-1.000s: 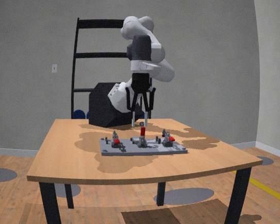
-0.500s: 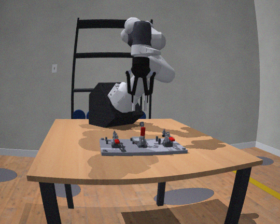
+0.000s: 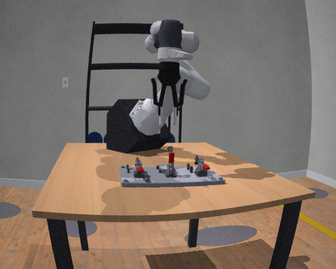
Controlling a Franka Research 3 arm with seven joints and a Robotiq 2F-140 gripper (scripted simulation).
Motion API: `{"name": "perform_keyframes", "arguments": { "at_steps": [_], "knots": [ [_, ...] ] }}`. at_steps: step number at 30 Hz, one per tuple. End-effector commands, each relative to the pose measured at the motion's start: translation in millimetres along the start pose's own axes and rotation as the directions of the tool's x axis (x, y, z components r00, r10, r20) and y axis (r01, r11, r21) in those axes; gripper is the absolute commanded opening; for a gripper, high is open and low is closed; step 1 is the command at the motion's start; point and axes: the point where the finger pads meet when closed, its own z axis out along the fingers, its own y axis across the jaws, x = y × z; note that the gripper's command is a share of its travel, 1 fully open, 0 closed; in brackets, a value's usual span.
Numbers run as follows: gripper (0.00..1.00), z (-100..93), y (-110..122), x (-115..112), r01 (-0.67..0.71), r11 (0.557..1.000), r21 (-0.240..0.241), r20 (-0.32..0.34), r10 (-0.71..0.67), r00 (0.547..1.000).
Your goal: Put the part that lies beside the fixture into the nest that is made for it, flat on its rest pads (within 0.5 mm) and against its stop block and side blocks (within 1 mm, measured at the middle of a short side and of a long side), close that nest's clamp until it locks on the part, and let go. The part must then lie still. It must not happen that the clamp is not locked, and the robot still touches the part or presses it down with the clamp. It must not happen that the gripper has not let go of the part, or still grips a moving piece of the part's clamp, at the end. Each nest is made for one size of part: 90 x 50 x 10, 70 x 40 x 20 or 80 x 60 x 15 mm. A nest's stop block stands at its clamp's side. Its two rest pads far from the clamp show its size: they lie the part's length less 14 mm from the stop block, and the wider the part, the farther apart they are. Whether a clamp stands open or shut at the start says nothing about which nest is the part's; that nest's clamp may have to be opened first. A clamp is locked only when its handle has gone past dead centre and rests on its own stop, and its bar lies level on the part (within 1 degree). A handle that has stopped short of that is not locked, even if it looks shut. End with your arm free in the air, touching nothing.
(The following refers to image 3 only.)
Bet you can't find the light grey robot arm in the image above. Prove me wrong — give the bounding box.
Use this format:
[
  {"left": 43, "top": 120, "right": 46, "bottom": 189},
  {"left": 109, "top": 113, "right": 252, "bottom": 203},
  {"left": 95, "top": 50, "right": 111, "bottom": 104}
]
[{"left": 129, "top": 19, "right": 210, "bottom": 135}]

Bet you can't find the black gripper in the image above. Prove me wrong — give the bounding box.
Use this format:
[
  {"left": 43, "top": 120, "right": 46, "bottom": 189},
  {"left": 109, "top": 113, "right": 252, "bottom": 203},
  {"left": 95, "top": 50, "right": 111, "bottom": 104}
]
[{"left": 151, "top": 62, "right": 187, "bottom": 126}]

